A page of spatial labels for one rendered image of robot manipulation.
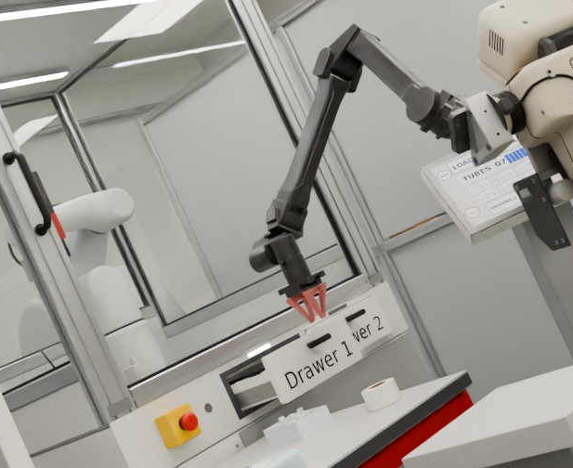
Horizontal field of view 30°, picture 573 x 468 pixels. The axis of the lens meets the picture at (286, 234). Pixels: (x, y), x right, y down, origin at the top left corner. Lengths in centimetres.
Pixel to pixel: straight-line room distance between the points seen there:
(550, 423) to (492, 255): 271
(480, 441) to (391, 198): 286
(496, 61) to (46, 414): 121
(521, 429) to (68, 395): 117
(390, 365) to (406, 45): 160
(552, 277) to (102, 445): 145
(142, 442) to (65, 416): 19
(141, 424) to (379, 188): 221
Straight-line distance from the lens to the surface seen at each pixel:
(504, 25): 215
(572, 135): 212
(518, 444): 143
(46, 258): 226
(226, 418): 242
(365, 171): 430
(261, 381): 238
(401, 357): 290
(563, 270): 316
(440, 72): 402
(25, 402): 245
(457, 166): 316
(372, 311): 283
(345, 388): 270
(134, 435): 227
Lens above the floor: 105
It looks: 2 degrees up
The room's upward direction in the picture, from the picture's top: 25 degrees counter-clockwise
